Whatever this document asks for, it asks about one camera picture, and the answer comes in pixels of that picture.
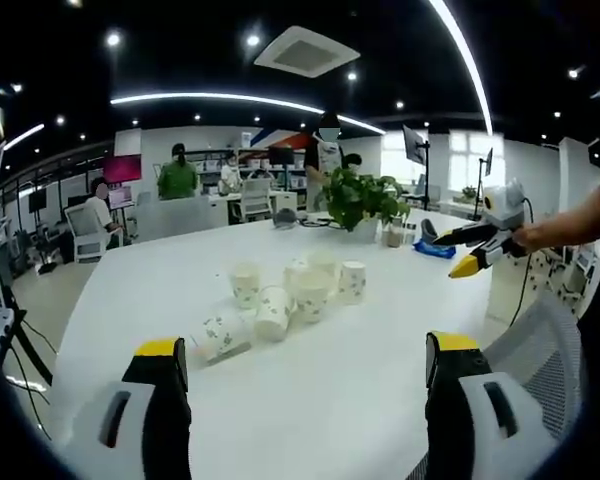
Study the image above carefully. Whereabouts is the white office chair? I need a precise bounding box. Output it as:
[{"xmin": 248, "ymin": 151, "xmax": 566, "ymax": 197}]
[
  {"xmin": 63, "ymin": 203, "xmax": 107, "ymax": 265},
  {"xmin": 239, "ymin": 178, "xmax": 273, "ymax": 222}
]

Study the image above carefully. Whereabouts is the white table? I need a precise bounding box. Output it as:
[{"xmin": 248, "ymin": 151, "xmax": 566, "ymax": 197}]
[{"xmin": 53, "ymin": 207, "xmax": 497, "ymax": 480}]

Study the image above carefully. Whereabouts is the clear cup with brown drink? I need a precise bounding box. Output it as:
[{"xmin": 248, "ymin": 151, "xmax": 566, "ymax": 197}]
[{"xmin": 381, "ymin": 223, "xmax": 405, "ymax": 249}]

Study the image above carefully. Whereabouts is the curved ceiling light strip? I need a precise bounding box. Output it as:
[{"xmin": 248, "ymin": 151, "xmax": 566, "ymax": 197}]
[
  {"xmin": 109, "ymin": 91, "xmax": 387, "ymax": 136},
  {"xmin": 427, "ymin": 0, "xmax": 495, "ymax": 136}
]

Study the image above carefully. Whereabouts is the blue packet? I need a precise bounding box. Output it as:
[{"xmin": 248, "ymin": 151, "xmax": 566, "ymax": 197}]
[{"xmin": 411, "ymin": 238, "xmax": 457, "ymax": 261}]

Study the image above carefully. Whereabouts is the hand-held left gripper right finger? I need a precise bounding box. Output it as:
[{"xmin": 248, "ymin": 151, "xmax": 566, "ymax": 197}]
[{"xmin": 423, "ymin": 329, "xmax": 562, "ymax": 480}]

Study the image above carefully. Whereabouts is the grey curved holder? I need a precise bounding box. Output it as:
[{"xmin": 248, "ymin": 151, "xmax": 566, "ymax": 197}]
[{"xmin": 418, "ymin": 217, "xmax": 440, "ymax": 244}]

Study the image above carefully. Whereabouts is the green potted plant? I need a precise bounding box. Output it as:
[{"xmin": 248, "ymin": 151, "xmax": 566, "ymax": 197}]
[{"xmin": 323, "ymin": 166, "xmax": 412, "ymax": 245}]

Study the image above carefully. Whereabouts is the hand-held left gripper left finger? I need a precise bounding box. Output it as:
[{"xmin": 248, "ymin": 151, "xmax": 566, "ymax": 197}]
[{"xmin": 72, "ymin": 337, "xmax": 194, "ymax": 480}]

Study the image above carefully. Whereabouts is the black floor cable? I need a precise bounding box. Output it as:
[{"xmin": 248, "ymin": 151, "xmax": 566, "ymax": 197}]
[{"xmin": 4, "ymin": 319, "xmax": 59, "ymax": 441}]

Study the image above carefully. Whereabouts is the person's right hand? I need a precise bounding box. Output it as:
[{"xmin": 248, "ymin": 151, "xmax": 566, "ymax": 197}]
[{"xmin": 512, "ymin": 222, "xmax": 545, "ymax": 256}]

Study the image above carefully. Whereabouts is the ceiling air conditioner vent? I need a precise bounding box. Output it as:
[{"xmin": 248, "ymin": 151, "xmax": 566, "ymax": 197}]
[{"xmin": 253, "ymin": 25, "xmax": 362, "ymax": 80}]

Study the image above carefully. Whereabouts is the grey round device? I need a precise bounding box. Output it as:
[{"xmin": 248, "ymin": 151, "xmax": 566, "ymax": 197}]
[{"xmin": 271, "ymin": 208, "xmax": 300, "ymax": 231}]

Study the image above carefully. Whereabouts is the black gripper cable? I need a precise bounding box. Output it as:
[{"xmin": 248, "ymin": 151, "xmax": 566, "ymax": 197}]
[{"xmin": 508, "ymin": 196, "xmax": 537, "ymax": 327}]

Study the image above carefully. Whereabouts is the grey mesh office chair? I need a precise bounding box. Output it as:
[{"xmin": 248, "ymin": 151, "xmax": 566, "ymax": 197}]
[{"xmin": 478, "ymin": 293, "xmax": 587, "ymax": 480}]

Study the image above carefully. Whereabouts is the pink wall screen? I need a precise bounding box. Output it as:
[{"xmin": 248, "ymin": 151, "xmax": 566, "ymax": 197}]
[{"xmin": 103, "ymin": 154, "xmax": 143, "ymax": 184}]

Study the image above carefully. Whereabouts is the black monitor on stand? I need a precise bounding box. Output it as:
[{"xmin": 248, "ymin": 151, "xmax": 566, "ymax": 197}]
[
  {"xmin": 401, "ymin": 123, "xmax": 432, "ymax": 212},
  {"xmin": 472, "ymin": 146, "xmax": 496, "ymax": 222}
]

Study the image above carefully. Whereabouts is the group of floral paper cups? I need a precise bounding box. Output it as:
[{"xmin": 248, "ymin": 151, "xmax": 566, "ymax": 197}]
[{"xmin": 188, "ymin": 251, "xmax": 370, "ymax": 370}]

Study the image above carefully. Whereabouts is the black tripod stand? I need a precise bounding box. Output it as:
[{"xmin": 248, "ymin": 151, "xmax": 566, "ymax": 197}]
[{"xmin": 0, "ymin": 294, "xmax": 56, "ymax": 389}]

